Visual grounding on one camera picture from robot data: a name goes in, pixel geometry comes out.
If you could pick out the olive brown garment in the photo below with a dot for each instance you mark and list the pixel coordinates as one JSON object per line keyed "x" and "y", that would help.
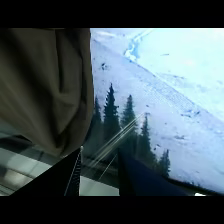
{"x": 43, "y": 86}

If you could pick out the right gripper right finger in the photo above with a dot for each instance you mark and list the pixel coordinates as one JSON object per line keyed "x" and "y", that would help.
{"x": 140, "y": 180}

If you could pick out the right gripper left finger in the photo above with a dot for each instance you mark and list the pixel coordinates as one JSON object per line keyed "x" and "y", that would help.
{"x": 60, "y": 178}

